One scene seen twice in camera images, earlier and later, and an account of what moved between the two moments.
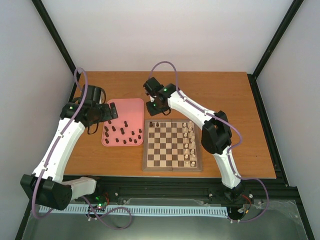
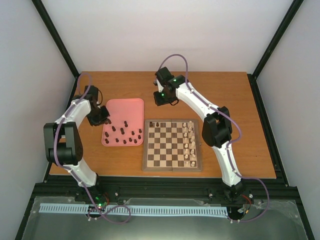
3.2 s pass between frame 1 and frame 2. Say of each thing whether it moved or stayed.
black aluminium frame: stayed
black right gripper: moved
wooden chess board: stayed
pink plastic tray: stayed
